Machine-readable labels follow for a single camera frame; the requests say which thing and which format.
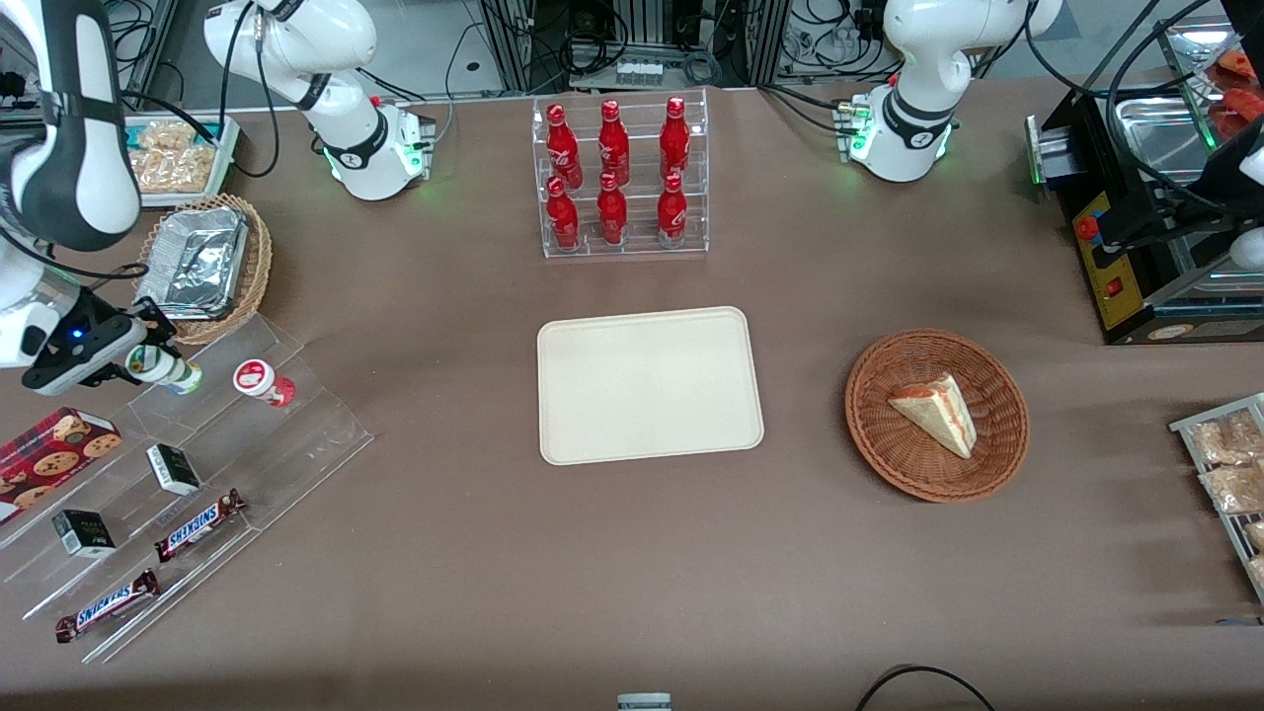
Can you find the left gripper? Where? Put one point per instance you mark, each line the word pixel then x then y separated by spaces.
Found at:
pixel 1163 216

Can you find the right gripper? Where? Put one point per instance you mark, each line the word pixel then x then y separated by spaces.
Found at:
pixel 146 327

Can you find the green lid yogurt cup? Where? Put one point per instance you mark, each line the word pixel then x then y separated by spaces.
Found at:
pixel 168 370

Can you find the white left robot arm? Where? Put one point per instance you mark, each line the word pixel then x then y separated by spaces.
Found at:
pixel 913 118

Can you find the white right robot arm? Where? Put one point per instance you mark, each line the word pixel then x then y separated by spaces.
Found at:
pixel 79 148

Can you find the steel tray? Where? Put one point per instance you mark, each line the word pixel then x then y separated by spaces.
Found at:
pixel 1160 138

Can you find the aluminium foil tray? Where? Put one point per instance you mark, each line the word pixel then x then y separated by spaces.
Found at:
pixel 193 262

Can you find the white snack tray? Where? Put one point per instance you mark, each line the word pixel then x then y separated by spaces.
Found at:
pixel 229 158

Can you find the beige plastic tray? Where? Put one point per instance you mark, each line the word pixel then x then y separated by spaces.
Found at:
pixel 647 385

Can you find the red food package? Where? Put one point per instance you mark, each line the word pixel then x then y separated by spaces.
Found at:
pixel 1246 111

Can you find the black sealing machine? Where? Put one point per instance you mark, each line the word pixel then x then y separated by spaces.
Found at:
pixel 1121 296

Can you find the red lid yogurt cup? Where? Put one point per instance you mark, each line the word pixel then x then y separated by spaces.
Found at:
pixel 259 380

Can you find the small black box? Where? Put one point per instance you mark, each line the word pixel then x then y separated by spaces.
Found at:
pixel 174 470
pixel 84 533

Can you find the red cookie box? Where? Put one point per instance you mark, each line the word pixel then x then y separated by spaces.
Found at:
pixel 49 459

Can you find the light wicker basket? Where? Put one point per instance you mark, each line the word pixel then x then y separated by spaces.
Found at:
pixel 259 262

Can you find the clear acrylic stepped stand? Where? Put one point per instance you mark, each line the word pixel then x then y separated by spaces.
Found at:
pixel 286 444

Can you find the large clear cracker bag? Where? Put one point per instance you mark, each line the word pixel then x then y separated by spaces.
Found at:
pixel 173 170

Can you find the snickers bar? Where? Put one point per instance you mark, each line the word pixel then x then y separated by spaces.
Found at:
pixel 107 605
pixel 197 525

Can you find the small clear cracker bag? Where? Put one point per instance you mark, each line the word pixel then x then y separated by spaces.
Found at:
pixel 163 134

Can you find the clear snack bag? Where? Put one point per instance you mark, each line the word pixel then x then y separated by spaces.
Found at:
pixel 1224 439
pixel 1234 489

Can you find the teal snack package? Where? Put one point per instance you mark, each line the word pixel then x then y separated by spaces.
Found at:
pixel 209 133

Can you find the wrapped triangle sandwich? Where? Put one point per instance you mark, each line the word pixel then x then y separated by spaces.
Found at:
pixel 938 410

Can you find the brown wicker basket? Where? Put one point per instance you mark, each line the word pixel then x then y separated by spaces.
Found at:
pixel 889 444

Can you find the red cola bottle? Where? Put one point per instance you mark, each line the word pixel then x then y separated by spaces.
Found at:
pixel 671 212
pixel 613 143
pixel 674 138
pixel 563 148
pixel 563 219
pixel 611 212

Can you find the clear acrylic bottle rack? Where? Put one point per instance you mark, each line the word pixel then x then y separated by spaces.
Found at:
pixel 637 237

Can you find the white power strip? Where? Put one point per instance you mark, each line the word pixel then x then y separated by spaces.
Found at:
pixel 640 71

